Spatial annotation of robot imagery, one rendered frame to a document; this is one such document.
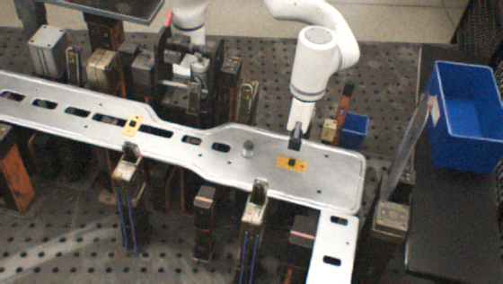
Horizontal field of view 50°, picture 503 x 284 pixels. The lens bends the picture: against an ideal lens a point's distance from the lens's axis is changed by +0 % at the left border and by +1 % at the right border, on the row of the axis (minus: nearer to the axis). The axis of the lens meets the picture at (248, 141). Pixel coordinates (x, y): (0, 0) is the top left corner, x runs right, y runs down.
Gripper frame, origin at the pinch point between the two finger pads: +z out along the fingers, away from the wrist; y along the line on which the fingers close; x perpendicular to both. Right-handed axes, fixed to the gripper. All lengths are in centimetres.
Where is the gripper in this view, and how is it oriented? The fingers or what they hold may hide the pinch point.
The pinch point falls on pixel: (297, 134)
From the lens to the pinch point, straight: 139.4
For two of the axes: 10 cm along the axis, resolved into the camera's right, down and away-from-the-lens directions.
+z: -0.7, 6.7, 7.4
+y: -2.5, 7.1, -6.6
